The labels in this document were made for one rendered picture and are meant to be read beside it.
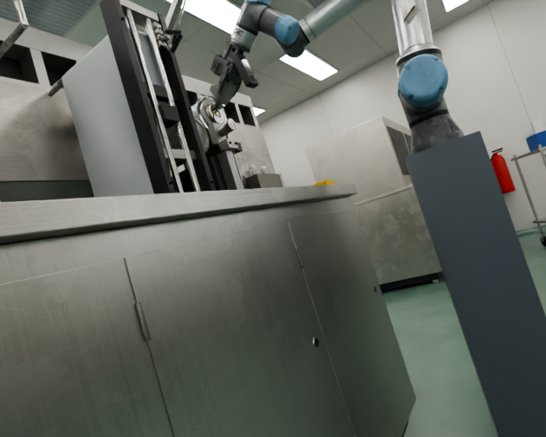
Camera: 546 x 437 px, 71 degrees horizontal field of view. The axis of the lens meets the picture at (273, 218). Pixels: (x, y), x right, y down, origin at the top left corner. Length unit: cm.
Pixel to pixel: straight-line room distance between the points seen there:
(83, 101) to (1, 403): 92
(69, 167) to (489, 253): 124
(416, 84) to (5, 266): 95
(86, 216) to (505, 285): 102
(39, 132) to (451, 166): 119
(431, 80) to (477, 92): 455
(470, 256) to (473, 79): 462
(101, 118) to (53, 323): 77
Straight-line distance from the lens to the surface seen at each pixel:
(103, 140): 119
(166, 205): 63
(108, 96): 118
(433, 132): 121
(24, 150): 130
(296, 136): 627
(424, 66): 111
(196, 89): 198
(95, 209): 56
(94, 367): 55
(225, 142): 125
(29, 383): 52
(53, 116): 140
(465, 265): 118
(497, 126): 558
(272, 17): 128
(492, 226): 118
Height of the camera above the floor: 77
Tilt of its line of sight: 4 degrees up
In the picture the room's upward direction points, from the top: 17 degrees counter-clockwise
